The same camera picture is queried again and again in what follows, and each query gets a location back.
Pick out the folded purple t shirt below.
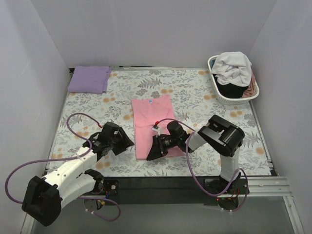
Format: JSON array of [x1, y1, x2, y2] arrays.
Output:
[[68, 66, 112, 94]]

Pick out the white t shirt in basket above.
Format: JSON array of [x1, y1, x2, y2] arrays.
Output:
[[211, 52, 252, 87]]

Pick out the purple cable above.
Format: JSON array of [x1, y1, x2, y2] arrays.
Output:
[[156, 118, 249, 213], [4, 113, 122, 222]]

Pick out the black garment in basket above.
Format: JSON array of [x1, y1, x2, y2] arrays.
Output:
[[213, 74, 248, 99]]

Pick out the white laundry basket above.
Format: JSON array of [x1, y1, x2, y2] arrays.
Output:
[[207, 55, 260, 105]]

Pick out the pink t shirt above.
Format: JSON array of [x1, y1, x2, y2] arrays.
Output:
[[131, 95, 184, 160]]

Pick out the floral table cloth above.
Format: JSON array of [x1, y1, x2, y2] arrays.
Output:
[[46, 69, 271, 176]]

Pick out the brown garment in basket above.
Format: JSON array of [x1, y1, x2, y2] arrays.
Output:
[[242, 73, 256, 98]]

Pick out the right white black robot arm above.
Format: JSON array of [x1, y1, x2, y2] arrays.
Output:
[[146, 115, 245, 197]]

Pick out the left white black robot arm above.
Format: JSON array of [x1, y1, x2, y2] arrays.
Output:
[[22, 122, 134, 227]]

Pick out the aluminium frame rail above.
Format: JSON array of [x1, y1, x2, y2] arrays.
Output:
[[21, 176, 304, 234]]

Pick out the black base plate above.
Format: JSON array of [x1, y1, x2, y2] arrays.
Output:
[[103, 176, 249, 208]]

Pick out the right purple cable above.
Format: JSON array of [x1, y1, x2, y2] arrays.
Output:
[[156, 118, 249, 213]]

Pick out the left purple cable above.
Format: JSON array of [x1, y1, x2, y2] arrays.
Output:
[[4, 113, 122, 222]]

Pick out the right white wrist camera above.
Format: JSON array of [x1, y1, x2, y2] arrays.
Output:
[[152, 124, 161, 135]]

